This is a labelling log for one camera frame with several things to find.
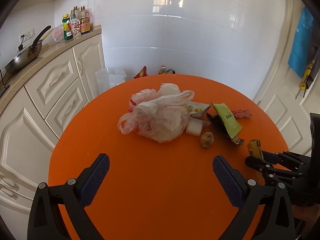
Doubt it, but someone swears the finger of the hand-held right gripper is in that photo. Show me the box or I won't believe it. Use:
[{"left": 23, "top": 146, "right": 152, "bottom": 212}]
[
  {"left": 245, "top": 156, "right": 304, "bottom": 180},
  {"left": 262, "top": 151, "right": 310, "bottom": 167}
]

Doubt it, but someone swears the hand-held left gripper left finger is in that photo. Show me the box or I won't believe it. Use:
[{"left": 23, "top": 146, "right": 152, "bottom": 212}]
[{"left": 27, "top": 153, "right": 110, "bottom": 240}]

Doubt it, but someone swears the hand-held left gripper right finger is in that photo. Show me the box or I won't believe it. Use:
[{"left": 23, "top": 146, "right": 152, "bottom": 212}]
[{"left": 212, "top": 155, "right": 296, "bottom": 240}]

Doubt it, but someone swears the yellow black-striped wrapper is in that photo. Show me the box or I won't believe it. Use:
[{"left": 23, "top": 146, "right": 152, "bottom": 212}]
[{"left": 247, "top": 139, "right": 263, "bottom": 161}]

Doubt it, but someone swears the red printed snack wrapper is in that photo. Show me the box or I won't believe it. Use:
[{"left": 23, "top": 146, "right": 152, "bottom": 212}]
[{"left": 231, "top": 108, "right": 253, "bottom": 119}]

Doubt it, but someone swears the large translucent plastic bag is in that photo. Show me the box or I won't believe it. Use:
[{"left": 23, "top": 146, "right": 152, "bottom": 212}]
[{"left": 117, "top": 90, "right": 195, "bottom": 144}]

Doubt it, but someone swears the person's right forearm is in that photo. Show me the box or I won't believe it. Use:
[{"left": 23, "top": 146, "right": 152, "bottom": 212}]
[{"left": 293, "top": 203, "right": 320, "bottom": 240}]

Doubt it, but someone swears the brown round lump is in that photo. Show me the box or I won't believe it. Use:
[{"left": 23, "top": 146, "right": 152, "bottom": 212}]
[{"left": 200, "top": 132, "right": 215, "bottom": 149}]

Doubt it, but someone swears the white panel door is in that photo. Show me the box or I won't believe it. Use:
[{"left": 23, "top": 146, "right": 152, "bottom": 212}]
[{"left": 255, "top": 0, "right": 320, "bottom": 155}]

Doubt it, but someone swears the dark foil wrapper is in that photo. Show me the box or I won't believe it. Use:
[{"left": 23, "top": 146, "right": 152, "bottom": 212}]
[{"left": 206, "top": 114, "right": 247, "bottom": 147}]

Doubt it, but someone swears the green snack packet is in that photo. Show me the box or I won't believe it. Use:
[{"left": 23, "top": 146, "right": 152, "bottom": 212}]
[{"left": 211, "top": 102, "right": 243, "bottom": 139}]

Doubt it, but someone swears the white foam block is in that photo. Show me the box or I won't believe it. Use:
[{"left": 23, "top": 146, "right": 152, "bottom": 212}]
[{"left": 185, "top": 119, "right": 204, "bottom": 137}]

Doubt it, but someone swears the deep cream drawer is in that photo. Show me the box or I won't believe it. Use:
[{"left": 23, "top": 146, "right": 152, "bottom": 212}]
[{"left": 45, "top": 77, "right": 89, "bottom": 139}]

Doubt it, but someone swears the white wrapper with yellow print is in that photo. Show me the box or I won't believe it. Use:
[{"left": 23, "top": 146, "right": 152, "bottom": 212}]
[{"left": 186, "top": 102, "right": 212, "bottom": 118}]

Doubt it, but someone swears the cream base cabinet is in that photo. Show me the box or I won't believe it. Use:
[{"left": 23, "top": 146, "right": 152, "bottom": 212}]
[{"left": 0, "top": 34, "right": 106, "bottom": 220}]

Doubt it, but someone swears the red-printed white plastic bag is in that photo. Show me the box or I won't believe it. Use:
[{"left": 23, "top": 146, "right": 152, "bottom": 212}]
[{"left": 128, "top": 88, "right": 160, "bottom": 113}]

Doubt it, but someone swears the clear plastic bin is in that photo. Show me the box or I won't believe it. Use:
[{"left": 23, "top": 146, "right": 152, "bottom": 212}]
[{"left": 95, "top": 67, "right": 127, "bottom": 99}]

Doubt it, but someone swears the grey apron with yellow trim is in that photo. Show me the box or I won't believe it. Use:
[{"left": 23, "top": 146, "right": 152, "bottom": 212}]
[{"left": 295, "top": 22, "right": 320, "bottom": 99}]

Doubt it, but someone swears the crumpled white plastic bag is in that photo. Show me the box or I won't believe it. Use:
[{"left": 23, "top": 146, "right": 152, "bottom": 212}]
[{"left": 157, "top": 83, "right": 181, "bottom": 98}]

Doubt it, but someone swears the shallow cream drawer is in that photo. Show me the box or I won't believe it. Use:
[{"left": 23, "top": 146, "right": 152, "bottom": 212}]
[{"left": 25, "top": 47, "right": 79, "bottom": 106}]

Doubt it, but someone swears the blue apron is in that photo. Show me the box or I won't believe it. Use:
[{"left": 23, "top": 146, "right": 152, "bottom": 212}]
[{"left": 287, "top": 6, "right": 315, "bottom": 78}]

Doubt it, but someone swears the arched cream cabinet door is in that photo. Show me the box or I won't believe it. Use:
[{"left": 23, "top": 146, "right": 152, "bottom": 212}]
[{"left": 72, "top": 34, "right": 106, "bottom": 101}]

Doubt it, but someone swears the red snack bag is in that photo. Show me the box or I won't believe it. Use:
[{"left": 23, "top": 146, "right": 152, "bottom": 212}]
[{"left": 134, "top": 66, "right": 148, "bottom": 79}]

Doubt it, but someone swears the beige countertop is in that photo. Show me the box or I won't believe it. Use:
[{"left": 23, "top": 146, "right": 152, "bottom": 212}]
[{"left": 0, "top": 25, "right": 102, "bottom": 115}]

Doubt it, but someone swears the pink clear plastic container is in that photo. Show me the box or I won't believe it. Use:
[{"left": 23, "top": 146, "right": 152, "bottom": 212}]
[{"left": 52, "top": 26, "right": 64, "bottom": 43}]

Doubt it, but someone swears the bottle with white red label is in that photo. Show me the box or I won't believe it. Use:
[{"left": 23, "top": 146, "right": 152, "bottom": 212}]
[{"left": 69, "top": 12, "right": 81, "bottom": 37}]

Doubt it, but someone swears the yellow bottle with green cap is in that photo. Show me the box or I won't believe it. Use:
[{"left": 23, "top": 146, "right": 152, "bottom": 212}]
[{"left": 62, "top": 14, "right": 72, "bottom": 40}]

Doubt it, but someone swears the black power cable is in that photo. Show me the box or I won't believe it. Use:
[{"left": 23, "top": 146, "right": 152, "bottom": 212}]
[{"left": 0, "top": 67, "right": 11, "bottom": 98}]

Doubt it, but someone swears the steel wok with black handle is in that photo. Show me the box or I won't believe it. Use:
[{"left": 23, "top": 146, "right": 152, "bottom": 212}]
[{"left": 4, "top": 25, "right": 52, "bottom": 75}]

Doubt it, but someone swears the white wall socket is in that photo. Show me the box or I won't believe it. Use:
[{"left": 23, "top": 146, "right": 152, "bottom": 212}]
[{"left": 19, "top": 29, "right": 35, "bottom": 42}]

